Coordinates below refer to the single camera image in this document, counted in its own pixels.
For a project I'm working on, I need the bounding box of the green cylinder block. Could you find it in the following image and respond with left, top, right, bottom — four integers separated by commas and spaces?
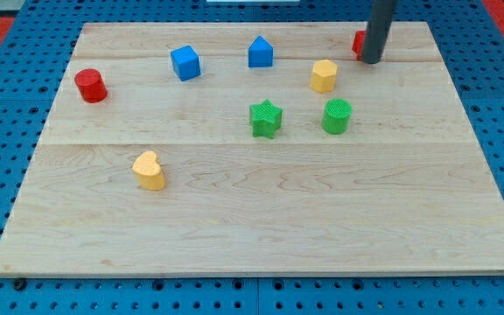
321, 98, 353, 135

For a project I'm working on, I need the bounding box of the blue cube block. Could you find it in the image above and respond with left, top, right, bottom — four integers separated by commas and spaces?
170, 45, 201, 81

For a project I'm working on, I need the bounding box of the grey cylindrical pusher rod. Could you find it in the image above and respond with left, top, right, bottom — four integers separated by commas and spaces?
360, 0, 398, 65

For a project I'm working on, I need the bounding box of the light wooden board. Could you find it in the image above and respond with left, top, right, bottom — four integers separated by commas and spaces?
0, 22, 504, 278

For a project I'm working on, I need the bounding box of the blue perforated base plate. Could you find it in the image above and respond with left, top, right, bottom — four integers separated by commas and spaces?
0, 1, 504, 314

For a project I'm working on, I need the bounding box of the yellow hexagon block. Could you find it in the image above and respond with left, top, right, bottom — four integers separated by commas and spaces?
310, 59, 338, 94

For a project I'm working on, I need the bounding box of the green star block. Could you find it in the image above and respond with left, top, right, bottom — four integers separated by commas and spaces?
249, 99, 283, 139

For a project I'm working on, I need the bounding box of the red cylinder block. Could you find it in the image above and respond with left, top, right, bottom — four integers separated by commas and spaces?
74, 68, 108, 103

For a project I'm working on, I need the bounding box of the blue house-shaped block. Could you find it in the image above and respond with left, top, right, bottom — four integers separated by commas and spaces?
248, 36, 274, 67

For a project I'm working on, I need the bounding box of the red star block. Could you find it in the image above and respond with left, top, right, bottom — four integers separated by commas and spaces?
352, 30, 366, 60

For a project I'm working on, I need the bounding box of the yellow heart block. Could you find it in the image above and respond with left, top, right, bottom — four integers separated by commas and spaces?
132, 150, 165, 191

